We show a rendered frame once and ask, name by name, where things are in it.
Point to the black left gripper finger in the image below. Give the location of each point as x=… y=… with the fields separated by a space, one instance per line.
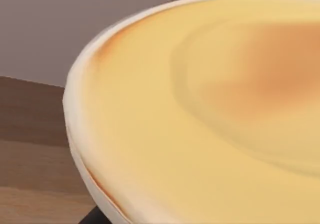
x=94 y=216

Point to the round yellow bread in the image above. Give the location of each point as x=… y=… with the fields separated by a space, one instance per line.
x=190 y=124

